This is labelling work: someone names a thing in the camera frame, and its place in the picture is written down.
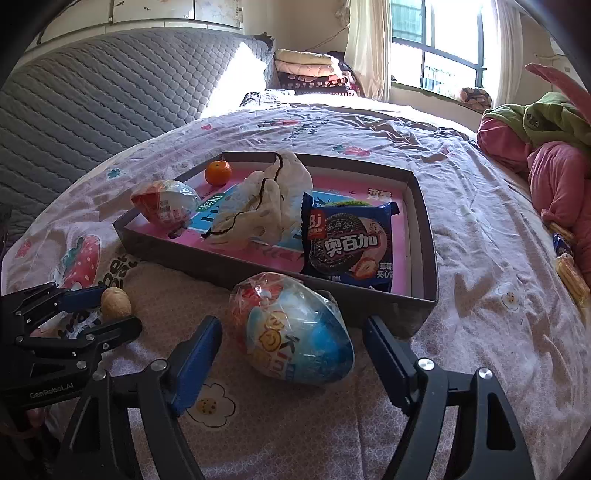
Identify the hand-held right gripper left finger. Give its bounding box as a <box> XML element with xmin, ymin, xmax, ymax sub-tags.
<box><xmin>55</xmin><ymin>316</ymin><xmax>223</xmax><ymax>480</ymax></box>

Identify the cream curtain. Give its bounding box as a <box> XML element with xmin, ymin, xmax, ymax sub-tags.
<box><xmin>345</xmin><ymin>0</ymin><xmax>393</xmax><ymax>100</ymax></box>
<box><xmin>489</xmin><ymin>0</ymin><xmax>525</xmax><ymax>109</ymax></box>

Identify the brown walnut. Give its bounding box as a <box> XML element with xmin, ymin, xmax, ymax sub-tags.
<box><xmin>100</xmin><ymin>286</ymin><xmax>132</xmax><ymax>320</ymax></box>

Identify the pink quilt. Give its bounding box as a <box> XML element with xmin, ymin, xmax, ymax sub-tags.
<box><xmin>476</xmin><ymin>115</ymin><xmax>591</xmax><ymax>241</ymax></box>

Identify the pink folded blanket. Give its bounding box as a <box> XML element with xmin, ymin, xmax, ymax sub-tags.
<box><xmin>276</xmin><ymin>64</ymin><xmax>342</xmax><ymax>77</ymax></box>

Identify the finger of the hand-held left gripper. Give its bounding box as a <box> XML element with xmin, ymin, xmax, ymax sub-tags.
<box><xmin>16</xmin><ymin>316</ymin><xmax>143</xmax><ymax>365</ymax></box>
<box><xmin>0</xmin><ymin>284</ymin><xmax>109</xmax><ymax>330</ymax></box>

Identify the plastic-wrapped toy egg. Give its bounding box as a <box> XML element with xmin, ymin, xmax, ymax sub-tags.
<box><xmin>229</xmin><ymin>272</ymin><xmax>355</xmax><ymax>386</ymax></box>
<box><xmin>130</xmin><ymin>180</ymin><xmax>202</xmax><ymax>227</ymax></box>

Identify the dark framed window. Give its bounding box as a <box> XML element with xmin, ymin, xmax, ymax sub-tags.
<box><xmin>390</xmin><ymin>0</ymin><xmax>502</xmax><ymax>100</ymax></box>

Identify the floral print wall cabinet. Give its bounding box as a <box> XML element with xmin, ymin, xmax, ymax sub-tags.
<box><xmin>28</xmin><ymin>0</ymin><xmax>254</xmax><ymax>47</ymax></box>

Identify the cream cloth drawstring pouch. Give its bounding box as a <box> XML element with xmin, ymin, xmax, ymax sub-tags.
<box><xmin>202</xmin><ymin>151</ymin><xmax>315</xmax><ymax>252</ymax></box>

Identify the dark patterned pillow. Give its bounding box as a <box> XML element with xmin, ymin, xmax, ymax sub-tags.
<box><xmin>240</xmin><ymin>90</ymin><xmax>296</xmax><ymax>108</ymax></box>

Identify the grey quilted headboard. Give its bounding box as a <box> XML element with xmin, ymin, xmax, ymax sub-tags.
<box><xmin>0</xmin><ymin>28</ymin><xmax>278</xmax><ymax>241</ymax></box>

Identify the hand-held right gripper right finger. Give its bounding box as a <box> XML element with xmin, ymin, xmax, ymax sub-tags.
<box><xmin>363</xmin><ymin>316</ymin><xmax>534</xmax><ymax>480</ymax></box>

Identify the cream folded blanket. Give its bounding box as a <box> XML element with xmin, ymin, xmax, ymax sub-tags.
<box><xmin>274</xmin><ymin>49</ymin><xmax>334</xmax><ymax>66</ymax></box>

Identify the dark checkered folded blanket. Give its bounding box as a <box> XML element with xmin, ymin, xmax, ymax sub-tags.
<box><xmin>279</xmin><ymin>74</ymin><xmax>358</xmax><ymax>97</ymax></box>

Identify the grey shallow cardboard box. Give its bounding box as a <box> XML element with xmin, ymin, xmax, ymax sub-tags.
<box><xmin>113</xmin><ymin>151</ymin><xmax>438</xmax><ymax>340</ymax></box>

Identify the patterned cushion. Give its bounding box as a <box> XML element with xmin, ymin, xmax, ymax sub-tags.
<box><xmin>459</xmin><ymin>87</ymin><xmax>492</xmax><ymax>112</ymax></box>

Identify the blue cookie packet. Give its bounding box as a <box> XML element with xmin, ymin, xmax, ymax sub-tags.
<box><xmin>301</xmin><ymin>191</ymin><xmax>399</xmax><ymax>292</ymax></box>

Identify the green garment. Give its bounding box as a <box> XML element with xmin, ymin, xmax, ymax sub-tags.
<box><xmin>482</xmin><ymin>91</ymin><xmax>591</xmax><ymax>155</ymax></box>

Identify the orange tangerine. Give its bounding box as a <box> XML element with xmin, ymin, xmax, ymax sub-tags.
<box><xmin>205</xmin><ymin>160</ymin><xmax>233</xmax><ymax>186</ymax></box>

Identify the strawberry print bedsheet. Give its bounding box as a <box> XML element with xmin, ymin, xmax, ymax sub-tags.
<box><xmin>0</xmin><ymin>99</ymin><xmax>591</xmax><ymax>480</ymax></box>

